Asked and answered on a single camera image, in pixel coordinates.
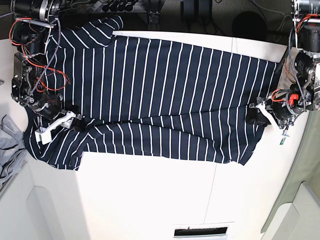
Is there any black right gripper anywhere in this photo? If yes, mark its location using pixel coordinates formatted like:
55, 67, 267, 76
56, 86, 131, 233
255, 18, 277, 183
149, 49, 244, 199
31, 93, 86, 132

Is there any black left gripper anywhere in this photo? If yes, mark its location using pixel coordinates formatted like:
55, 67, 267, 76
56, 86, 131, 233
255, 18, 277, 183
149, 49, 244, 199
245, 93, 300, 126

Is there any navy white striped t-shirt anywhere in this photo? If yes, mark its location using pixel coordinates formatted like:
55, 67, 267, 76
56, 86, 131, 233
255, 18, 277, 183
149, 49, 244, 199
24, 16, 279, 170

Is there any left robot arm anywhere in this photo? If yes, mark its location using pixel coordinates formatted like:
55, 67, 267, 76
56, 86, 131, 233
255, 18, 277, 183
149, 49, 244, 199
245, 0, 320, 130

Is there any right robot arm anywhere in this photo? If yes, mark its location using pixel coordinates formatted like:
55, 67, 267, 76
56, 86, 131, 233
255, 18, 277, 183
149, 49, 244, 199
9, 0, 85, 133

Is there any grey cloth pile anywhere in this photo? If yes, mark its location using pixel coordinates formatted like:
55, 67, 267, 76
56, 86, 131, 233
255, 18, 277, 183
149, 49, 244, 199
0, 115, 27, 188

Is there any black round object on floor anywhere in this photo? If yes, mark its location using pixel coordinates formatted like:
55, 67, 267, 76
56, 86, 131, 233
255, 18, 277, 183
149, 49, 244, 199
232, 11, 267, 41

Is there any black power strip with plugs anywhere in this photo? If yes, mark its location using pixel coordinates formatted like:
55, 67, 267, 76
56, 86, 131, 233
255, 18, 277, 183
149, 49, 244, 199
86, 0, 163, 13

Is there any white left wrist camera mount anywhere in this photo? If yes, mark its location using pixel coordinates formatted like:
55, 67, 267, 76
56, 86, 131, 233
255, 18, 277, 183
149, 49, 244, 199
249, 97, 289, 146

